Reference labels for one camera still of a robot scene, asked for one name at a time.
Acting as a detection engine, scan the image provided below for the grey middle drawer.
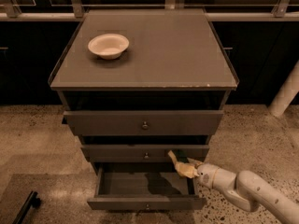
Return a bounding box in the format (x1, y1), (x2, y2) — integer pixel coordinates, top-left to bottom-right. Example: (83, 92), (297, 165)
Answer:
(81, 145), (209, 162)

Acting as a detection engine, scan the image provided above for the grey open bottom drawer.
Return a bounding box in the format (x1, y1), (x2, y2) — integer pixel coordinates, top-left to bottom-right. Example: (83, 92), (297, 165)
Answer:
(87, 162), (206, 211)

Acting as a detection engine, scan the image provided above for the black bar on floor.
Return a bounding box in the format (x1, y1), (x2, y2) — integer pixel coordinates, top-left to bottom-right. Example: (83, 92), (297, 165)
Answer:
(12, 191), (41, 224)

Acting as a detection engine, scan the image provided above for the grey top drawer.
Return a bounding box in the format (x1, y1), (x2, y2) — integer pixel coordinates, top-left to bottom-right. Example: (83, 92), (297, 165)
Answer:
(64, 110), (223, 136)

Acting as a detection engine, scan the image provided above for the grey drawer cabinet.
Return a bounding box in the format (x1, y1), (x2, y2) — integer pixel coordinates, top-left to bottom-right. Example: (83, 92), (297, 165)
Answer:
(48, 8), (240, 214)

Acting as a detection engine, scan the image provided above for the metal window rail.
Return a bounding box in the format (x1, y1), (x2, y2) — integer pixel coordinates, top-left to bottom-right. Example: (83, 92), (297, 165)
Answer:
(0, 0), (299, 21)

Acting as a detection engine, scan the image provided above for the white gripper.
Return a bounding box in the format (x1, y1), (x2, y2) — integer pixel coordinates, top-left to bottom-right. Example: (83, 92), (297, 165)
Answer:
(168, 150), (219, 189)

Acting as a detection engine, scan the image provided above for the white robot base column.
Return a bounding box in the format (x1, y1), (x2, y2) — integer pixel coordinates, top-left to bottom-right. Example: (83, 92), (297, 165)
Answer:
(268, 61), (299, 117)

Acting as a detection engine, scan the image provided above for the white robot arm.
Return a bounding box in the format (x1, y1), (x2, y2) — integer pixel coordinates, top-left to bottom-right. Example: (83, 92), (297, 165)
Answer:
(168, 150), (299, 224)

